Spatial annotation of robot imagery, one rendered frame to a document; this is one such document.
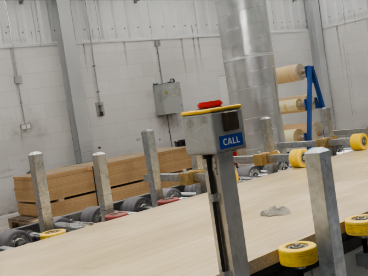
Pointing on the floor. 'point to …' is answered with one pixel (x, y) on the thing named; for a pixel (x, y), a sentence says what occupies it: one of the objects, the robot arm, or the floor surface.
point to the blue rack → (311, 98)
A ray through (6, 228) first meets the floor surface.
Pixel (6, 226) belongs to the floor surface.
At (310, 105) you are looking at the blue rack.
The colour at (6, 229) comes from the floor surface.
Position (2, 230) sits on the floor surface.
